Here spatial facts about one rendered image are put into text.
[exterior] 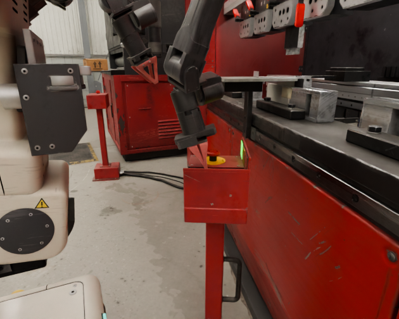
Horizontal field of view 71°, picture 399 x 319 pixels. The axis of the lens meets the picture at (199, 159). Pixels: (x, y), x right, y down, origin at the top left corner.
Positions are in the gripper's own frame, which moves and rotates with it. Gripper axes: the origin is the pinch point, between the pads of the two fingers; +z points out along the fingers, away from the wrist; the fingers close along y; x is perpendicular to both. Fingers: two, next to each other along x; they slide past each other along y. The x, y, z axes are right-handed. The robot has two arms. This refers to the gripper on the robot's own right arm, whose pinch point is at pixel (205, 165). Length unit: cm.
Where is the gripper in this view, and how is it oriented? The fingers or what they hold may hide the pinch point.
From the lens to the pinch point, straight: 70.5
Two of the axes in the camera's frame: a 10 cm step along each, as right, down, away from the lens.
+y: 9.6, -2.9, -0.6
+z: 2.9, 9.2, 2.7
